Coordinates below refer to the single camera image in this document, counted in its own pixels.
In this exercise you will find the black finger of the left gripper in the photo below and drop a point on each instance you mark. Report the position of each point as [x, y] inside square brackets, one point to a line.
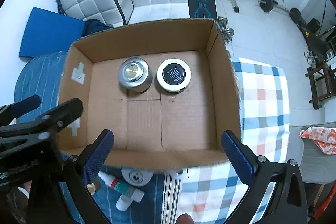
[55, 119]

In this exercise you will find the blue foam mat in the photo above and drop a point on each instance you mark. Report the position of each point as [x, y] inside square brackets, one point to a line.
[48, 32]

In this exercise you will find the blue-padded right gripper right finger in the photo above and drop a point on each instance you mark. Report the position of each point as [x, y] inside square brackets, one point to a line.
[287, 203]

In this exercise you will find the white spray bottle green label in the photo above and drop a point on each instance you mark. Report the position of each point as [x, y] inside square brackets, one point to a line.
[121, 187]

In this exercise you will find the silver jar gold centre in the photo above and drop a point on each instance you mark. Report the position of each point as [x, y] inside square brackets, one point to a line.
[135, 75]

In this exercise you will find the gold lid jar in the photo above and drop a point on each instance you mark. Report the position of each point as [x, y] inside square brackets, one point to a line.
[94, 187]

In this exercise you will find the white jar black lid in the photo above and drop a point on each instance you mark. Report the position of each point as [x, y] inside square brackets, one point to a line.
[174, 75]

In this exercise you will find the brown wooden chair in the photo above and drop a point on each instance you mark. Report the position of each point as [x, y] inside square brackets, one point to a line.
[321, 79]

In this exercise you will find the small white round jar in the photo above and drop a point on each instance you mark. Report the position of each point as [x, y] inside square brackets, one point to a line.
[176, 173]

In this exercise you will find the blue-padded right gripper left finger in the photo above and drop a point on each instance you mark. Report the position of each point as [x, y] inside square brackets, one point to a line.
[46, 202]

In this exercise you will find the orange white cloth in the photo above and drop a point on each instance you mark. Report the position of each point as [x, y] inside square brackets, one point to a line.
[323, 137]

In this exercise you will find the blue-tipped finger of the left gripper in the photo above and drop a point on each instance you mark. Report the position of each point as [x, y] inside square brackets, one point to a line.
[16, 110]

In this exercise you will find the open cardboard box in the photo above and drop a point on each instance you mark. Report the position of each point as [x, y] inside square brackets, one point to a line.
[155, 129]

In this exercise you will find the chrome dumbbell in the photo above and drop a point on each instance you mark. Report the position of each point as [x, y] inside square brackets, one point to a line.
[226, 31]

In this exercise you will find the black exercise machine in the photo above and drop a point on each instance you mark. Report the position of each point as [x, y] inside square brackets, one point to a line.
[318, 43]

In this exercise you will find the plaid checkered cloth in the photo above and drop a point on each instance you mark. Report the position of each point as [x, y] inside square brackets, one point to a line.
[209, 194]

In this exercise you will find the grey office chair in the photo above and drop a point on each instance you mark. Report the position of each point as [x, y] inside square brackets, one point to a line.
[315, 167]

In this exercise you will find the small white oval bottle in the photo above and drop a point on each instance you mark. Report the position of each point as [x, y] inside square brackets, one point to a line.
[123, 203]

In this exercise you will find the barbell on floor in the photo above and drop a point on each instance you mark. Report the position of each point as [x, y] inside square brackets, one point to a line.
[294, 13]

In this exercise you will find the white purifying cream jar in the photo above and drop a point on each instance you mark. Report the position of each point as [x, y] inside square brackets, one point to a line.
[136, 177]

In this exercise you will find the left white padded chair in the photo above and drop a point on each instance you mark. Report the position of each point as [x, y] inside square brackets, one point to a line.
[108, 12]

